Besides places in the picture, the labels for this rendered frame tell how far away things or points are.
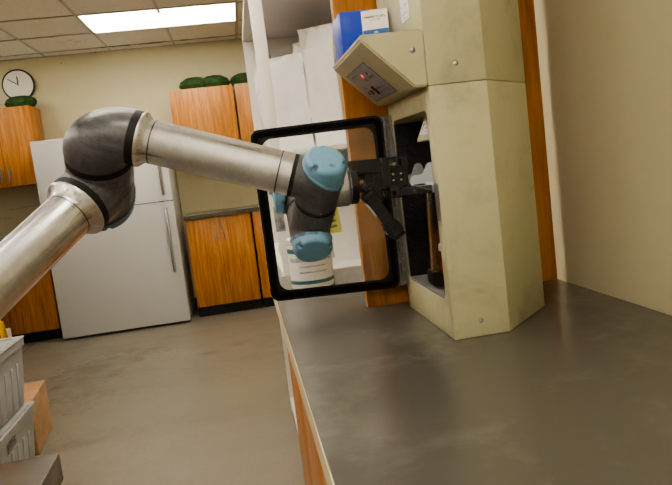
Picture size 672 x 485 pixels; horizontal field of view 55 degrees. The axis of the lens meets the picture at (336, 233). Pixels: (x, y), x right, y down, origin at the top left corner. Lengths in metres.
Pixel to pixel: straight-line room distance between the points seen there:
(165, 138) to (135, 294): 5.10
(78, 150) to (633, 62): 1.04
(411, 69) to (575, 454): 0.70
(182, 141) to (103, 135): 0.13
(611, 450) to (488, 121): 0.64
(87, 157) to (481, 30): 0.72
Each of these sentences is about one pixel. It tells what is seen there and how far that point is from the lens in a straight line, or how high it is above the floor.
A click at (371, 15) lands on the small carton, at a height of 1.56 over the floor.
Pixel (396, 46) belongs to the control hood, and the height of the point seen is 1.48.
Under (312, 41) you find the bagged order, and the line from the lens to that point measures 2.50.
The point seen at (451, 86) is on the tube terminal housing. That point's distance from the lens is 1.21.
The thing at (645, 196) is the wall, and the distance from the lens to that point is 1.42.
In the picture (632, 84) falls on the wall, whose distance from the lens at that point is 1.43.
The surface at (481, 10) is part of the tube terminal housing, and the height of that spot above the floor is 1.53.
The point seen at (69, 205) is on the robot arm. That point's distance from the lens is 1.18.
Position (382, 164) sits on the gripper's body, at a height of 1.28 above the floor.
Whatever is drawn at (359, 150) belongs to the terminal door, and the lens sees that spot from 1.48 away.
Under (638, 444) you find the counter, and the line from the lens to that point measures 0.84.
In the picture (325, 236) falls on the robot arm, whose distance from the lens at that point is 1.16.
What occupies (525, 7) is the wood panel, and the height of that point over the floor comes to 1.61.
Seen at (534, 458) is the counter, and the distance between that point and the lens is 0.80.
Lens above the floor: 1.29
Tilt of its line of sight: 6 degrees down
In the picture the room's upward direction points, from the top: 7 degrees counter-clockwise
